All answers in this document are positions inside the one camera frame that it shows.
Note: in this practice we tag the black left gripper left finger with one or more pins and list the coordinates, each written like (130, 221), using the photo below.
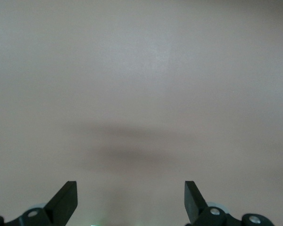
(59, 209)

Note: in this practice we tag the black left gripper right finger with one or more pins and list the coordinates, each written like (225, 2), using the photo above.
(198, 212)

